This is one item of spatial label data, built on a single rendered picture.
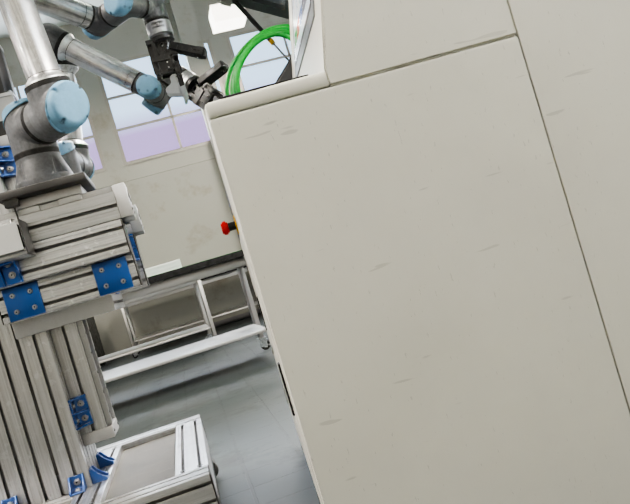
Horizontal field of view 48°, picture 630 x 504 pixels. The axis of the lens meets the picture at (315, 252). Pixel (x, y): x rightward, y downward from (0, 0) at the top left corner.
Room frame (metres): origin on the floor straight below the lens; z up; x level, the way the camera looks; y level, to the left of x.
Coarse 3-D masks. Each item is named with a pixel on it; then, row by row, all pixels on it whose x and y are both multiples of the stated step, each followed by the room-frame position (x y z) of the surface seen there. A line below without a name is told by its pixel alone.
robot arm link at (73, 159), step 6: (60, 144) 2.31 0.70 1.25; (66, 144) 2.33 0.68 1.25; (72, 144) 2.36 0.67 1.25; (60, 150) 2.31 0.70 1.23; (66, 150) 2.32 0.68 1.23; (72, 150) 2.34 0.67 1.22; (66, 156) 2.32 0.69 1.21; (72, 156) 2.33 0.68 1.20; (78, 156) 2.38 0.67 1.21; (66, 162) 2.31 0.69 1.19; (72, 162) 2.33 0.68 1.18; (78, 162) 2.36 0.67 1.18; (84, 162) 2.43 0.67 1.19; (72, 168) 2.32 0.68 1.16; (78, 168) 2.35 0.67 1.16; (84, 168) 2.43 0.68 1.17
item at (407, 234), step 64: (320, 0) 1.25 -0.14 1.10; (384, 0) 1.26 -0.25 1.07; (448, 0) 1.27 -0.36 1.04; (320, 64) 1.30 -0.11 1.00; (384, 64) 1.26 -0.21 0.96; (448, 64) 1.27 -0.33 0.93; (512, 64) 1.28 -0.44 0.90; (256, 128) 1.23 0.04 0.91; (320, 128) 1.24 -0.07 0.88; (384, 128) 1.25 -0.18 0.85; (448, 128) 1.27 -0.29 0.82; (512, 128) 1.28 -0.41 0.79; (256, 192) 1.23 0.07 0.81; (320, 192) 1.24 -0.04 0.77; (384, 192) 1.25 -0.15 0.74; (448, 192) 1.26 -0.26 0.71; (512, 192) 1.27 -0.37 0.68; (256, 256) 1.23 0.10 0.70; (320, 256) 1.24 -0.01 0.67; (384, 256) 1.25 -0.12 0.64; (448, 256) 1.26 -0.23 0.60; (512, 256) 1.27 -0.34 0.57; (576, 256) 1.28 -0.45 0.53; (320, 320) 1.23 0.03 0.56; (384, 320) 1.24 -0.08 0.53; (448, 320) 1.25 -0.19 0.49; (512, 320) 1.27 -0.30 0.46; (576, 320) 1.28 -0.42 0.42; (320, 384) 1.23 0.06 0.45; (384, 384) 1.24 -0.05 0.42; (448, 384) 1.25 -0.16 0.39; (512, 384) 1.26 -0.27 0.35; (576, 384) 1.27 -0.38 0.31; (320, 448) 1.23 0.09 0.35; (384, 448) 1.24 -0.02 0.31; (448, 448) 1.25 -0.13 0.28; (512, 448) 1.26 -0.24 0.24; (576, 448) 1.27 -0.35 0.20
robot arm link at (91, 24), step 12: (36, 0) 1.95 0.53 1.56; (48, 0) 1.97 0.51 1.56; (60, 0) 2.00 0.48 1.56; (72, 0) 2.03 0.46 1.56; (48, 12) 1.99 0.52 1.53; (60, 12) 2.01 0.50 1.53; (72, 12) 2.03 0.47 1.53; (84, 12) 2.06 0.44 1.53; (96, 12) 2.09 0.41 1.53; (72, 24) 2.07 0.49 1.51; (84, 24) 2.08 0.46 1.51; (96, 24) 2.10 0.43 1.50; (108, 24) 2.10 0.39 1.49; (96, 36) 2.14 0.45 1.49
